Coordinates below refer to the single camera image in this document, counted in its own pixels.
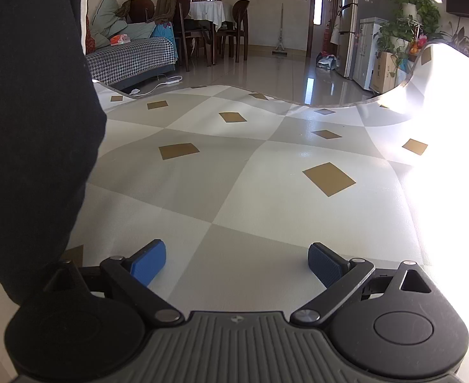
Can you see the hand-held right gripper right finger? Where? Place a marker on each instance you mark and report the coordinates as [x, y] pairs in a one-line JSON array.
[[322, 263]]

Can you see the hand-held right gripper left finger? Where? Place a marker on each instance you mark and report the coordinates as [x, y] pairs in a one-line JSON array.
[[150, 263]]

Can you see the black t-shirt red print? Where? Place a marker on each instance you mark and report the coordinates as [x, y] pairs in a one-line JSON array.
[[31, 127]]

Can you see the cardboard box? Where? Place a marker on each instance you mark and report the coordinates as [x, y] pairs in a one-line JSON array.
[[382, 72]]

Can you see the plastic bag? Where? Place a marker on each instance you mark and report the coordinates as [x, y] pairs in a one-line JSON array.
[[327, 62]]

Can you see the houndstooth covered sofa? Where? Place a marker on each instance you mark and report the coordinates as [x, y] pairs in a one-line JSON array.
[[130, 58]]

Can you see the orange tissue packet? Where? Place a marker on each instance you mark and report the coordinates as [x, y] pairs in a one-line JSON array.
[[119, 40]]

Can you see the turquoise cloth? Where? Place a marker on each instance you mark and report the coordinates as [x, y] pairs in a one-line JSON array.
[[163, 34]]

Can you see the dark wooden dining chair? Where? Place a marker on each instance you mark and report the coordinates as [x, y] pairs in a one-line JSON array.
[[240, 24], [186, 36], [140, 10]]

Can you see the fruit basket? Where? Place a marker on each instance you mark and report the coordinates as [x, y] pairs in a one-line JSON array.
[[416, 46]]

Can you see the grey-green pillow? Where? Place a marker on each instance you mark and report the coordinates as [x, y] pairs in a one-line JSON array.
[[106, 16]]

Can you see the olive jacket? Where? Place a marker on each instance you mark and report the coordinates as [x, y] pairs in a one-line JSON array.
[[166, 8]]

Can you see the dining table white cloth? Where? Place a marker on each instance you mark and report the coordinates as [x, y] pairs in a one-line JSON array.
[[210, 12]]

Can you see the silver refrigerator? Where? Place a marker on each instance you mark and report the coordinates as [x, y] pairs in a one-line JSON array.
[[362, 8]]

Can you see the small leafy potted plant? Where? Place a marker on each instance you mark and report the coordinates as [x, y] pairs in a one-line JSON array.
[[462, 40]]

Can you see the large trailing potted plant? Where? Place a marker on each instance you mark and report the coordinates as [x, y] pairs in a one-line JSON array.
[[422, 8]]

